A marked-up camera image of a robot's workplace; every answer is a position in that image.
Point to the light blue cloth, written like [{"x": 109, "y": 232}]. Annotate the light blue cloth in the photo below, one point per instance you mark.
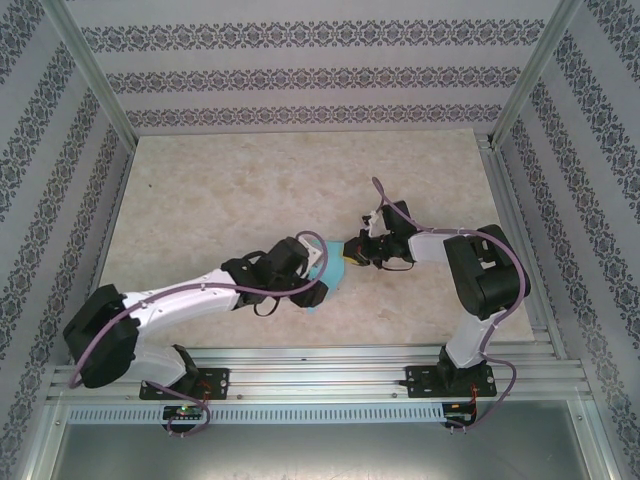
[{"x": 332, "y": 272}]

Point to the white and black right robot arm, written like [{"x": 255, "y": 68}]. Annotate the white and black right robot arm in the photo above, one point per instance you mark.
[{"x": 425, "y": 247}]

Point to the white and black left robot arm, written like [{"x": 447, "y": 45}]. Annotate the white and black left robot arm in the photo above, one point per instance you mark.
[{"x": 185, "y": 297}]

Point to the grey metal sheet panel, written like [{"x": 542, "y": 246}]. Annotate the grey metal sheet panel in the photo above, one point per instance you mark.
[{"x": 320, "y": 450}]

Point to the small circuit board green light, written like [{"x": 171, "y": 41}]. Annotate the small circuit board green light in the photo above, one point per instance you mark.
[{"x": 182, "y": 411}]

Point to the small circuit board blue light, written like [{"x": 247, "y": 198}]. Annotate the small circuit board blue light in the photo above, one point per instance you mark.
[{"x": 457, "y": 410}]

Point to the long aluminium mounting rail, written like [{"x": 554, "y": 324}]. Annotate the long aluminium mounting rail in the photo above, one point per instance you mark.
[{"x": 310, "y": 375}]

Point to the wide aluminium side rail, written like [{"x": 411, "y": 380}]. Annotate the wide aluminium side rail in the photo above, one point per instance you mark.
[{"x": 520, "y": 250}]

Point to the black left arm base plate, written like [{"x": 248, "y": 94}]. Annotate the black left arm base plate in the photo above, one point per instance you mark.
[{"x": 220, "y": 382}]

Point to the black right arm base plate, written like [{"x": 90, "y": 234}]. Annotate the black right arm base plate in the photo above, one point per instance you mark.
[{"x": 417, "y": 382}]

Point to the thin aluminium side rail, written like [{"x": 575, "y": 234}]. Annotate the thin aluminium side rail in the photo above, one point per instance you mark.
[{"x": 106, "y": 250}]

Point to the aluminium frame post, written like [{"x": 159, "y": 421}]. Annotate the aluminium frame post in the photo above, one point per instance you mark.
[
  {"x": 537, "y": 70},
  {"x": 95, "y": 75}
]

